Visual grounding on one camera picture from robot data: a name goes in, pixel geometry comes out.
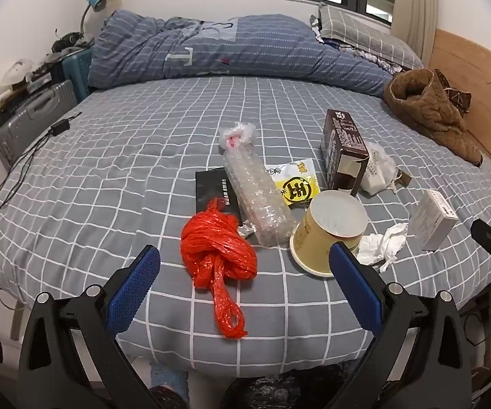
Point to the small clear plastic bag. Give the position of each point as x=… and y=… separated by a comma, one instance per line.
x=237, y=134

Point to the grey checked pillow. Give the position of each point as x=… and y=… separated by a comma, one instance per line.
x=356, y=30

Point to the blue striped quilt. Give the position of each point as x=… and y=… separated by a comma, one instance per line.
x=249, y=51

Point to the black trash bag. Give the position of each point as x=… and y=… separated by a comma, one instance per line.
x=271, y=392

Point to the yellow paper cup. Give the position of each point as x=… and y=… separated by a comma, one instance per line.
x=309, y=238

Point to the small white box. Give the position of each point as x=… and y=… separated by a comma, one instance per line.
x=433, y=221

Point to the blue desk lamp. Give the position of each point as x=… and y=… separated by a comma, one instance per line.
x=97, y=2

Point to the white plastic bag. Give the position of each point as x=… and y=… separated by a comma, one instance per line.
x=377, y=168

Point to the dark clutter pile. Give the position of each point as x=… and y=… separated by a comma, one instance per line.
x=70, y=41

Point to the brown carton box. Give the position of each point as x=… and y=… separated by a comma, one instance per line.
x=339, y=136

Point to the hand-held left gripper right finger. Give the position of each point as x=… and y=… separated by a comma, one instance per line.
x=356, y=289

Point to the brown fleece coat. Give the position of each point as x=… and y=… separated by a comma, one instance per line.
x=424, y=110

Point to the teal suitcase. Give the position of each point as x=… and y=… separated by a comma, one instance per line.
x=77, y=72

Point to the white plastic item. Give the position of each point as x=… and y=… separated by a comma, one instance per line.
x=15, y=72

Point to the clear bubble wrap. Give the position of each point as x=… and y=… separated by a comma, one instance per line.
x=258, y=196

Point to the blue white patterned cloth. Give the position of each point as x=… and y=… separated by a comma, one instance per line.
x=382, y=60

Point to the small silver foil wrapper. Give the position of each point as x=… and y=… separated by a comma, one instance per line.
x=245, y=229

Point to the red plastic bag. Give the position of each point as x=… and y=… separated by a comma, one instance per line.
x=215, y=243

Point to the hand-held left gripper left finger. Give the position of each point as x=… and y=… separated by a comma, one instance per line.
x=134, y=289

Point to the black packet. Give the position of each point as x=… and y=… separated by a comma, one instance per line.
x=211, y=187

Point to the white tissue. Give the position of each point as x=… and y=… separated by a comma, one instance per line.
x=384, y=243

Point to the grey suitcase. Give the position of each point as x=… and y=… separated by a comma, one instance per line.
x=28, y=123

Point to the grey checked bed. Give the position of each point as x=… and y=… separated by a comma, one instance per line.
x=143, y=157

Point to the yellow white snack wrapper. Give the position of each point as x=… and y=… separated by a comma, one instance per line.
x=298, y=189

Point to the wooden headboard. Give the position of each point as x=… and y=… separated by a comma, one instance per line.
x=475, y=64

